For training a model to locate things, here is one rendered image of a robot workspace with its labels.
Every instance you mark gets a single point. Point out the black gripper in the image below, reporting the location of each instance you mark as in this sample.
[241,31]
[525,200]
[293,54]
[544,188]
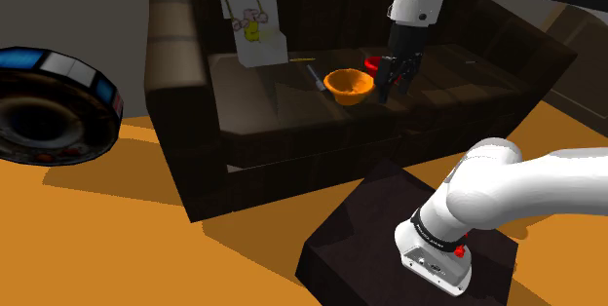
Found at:
[404,41]

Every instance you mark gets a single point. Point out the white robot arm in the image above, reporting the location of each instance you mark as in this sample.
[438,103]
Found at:
[494,186]

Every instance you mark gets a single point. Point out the red cup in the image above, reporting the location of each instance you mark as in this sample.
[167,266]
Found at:
[372,64]

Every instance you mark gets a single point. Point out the orange bowl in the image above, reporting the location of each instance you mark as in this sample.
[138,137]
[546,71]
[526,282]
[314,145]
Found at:
[349,85]

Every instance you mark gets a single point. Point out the grey and blue pen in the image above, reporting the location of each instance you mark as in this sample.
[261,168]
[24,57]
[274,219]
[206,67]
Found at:
[315,78]

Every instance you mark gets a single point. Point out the yellow pencil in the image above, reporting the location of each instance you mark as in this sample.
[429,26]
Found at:
[302,59]

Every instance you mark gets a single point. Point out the dark brown sofa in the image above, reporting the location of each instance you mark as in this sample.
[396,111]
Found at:
[266,105]

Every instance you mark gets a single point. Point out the white box with cartoon print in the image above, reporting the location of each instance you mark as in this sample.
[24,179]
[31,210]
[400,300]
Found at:
[256,29]

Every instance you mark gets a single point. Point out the dark robot stand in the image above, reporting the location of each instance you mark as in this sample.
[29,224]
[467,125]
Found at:
[351,243]

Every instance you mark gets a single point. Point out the round dark table with panels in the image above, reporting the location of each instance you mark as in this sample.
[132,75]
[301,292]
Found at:
[52,110]

